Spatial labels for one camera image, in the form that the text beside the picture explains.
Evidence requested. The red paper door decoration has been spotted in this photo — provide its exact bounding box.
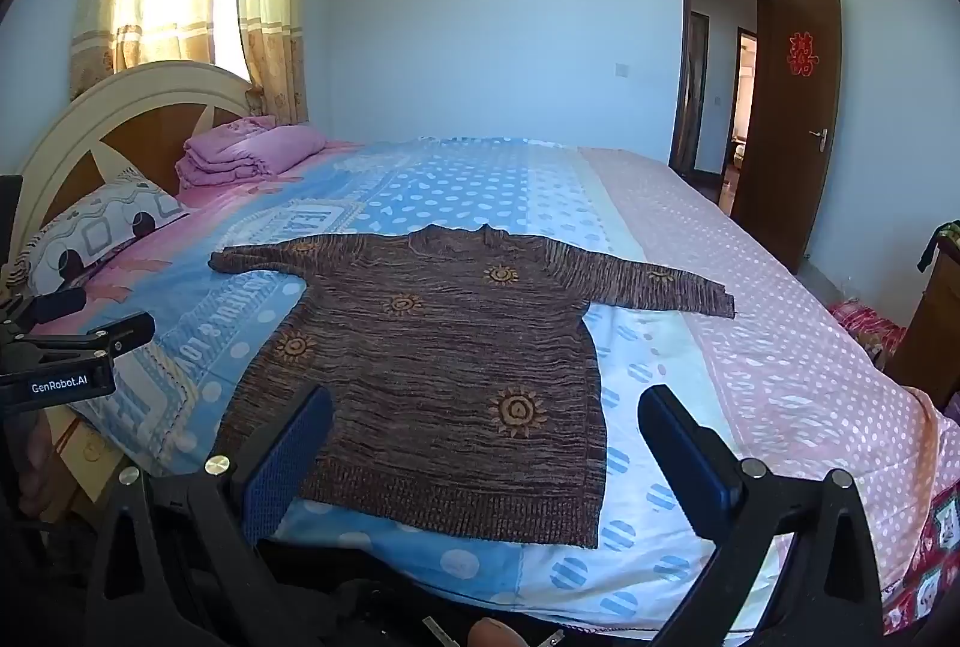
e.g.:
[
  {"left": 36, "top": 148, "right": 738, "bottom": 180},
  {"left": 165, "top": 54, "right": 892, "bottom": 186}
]
[{"left": 786, "top": 32, "right": 817, "bottom": 79}]

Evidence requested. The blue dotted bed sheet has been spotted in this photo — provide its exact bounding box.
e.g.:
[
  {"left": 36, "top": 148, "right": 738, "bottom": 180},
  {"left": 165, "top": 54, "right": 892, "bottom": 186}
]
[{"left": 67, "top": 136, "right": 751, "bottom": 634}]

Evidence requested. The printed grey pillow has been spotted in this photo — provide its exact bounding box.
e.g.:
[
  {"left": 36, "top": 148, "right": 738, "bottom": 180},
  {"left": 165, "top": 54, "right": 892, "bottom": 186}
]
[{"left": 21, "top": 173, "right": 190, "bottom": 297}]

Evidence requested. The brown knitted sweater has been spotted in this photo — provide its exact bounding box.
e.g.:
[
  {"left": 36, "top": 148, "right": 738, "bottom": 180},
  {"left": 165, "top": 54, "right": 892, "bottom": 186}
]
[{"left": 208, "top": 224, "right": 737, "bottom": 549}]

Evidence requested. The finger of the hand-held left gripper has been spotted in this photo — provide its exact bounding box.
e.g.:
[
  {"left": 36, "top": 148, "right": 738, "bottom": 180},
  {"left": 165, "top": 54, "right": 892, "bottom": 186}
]
[
  {"left": 15, "top": 287, "right": 88, "bottom": 326},
  {"left": 0, "top": 312, "right": 156, "bottom": 368}
]

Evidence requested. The red cloth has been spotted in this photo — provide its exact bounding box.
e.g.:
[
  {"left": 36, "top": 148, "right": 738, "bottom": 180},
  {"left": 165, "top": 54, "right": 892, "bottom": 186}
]
[{"left": 827, "top": 300, "right": 905, "bottom": 356}]

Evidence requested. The wooden cabinet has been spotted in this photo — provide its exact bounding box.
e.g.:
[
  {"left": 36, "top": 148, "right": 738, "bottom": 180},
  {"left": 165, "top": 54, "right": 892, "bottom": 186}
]
[{"left": 891, "top": 219, "right": 960, "bottom": 410}]

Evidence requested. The folded pink quilt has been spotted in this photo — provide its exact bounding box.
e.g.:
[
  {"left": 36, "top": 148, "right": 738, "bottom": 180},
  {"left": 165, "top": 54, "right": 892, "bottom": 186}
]
[{"left": 175, "top": 115, "right": 328, "bottom": 191}]

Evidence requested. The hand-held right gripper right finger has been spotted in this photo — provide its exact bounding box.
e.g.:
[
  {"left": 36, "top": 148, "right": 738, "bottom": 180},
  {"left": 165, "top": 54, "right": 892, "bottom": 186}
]
[{"left": 637, "top": 384, "right": 886, "bottom": 647}]

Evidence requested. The person's right hand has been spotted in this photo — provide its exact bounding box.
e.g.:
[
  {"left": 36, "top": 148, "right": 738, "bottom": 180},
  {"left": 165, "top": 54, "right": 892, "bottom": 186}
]
[{"left": 467, "top": 618, "right": 530, "bottom": 647}]

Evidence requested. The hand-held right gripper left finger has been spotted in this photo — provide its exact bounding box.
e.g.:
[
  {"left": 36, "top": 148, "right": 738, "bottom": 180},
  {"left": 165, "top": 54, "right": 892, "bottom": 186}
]
[{"left": 86, "top": 384, "right": 335, "bottom": 647}]

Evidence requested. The pink dotted bed sheet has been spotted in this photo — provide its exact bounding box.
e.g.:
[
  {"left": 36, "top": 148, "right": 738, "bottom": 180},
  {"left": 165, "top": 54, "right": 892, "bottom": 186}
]
[{"left": 577, "top": 146, "right": 960, "bottom": 618}]

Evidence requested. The red patterned blanket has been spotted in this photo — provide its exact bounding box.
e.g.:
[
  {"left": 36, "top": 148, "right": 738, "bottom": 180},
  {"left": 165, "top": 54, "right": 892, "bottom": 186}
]
[{"left": 883, "top": 489, "right": 960, "bottom": 634}]

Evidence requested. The brown wooden door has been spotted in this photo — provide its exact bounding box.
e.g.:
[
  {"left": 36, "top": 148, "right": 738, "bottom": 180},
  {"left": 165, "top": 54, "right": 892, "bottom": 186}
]
[{"left": 730, "top": 0, "right": 843, "bottom": 273}]

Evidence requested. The cream wooden headboard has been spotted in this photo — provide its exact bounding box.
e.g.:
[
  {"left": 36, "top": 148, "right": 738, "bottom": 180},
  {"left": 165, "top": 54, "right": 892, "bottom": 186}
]
[{"left": 15, "top": 60, "right": 256, "bottom": 258}]

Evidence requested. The brown door frame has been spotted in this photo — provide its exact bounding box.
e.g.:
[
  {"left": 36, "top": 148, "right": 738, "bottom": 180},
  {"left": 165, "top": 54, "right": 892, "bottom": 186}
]
[{"left": 667, "top": 0, "right": 785, "bottom": 179}]

